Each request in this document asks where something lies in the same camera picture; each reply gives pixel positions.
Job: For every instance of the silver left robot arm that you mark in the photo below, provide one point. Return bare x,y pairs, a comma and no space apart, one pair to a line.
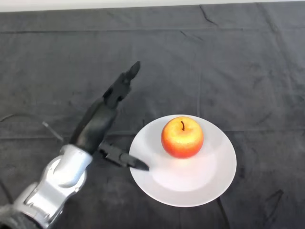
50,186

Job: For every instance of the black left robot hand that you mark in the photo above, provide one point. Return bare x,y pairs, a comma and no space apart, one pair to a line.
97,124

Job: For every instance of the black table cloth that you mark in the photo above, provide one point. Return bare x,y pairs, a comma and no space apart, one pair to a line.
214,71

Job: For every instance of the red yellow apple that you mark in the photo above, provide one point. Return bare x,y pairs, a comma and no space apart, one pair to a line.
182,137

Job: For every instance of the white round plate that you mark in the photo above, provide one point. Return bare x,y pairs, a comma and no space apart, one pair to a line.
190,181

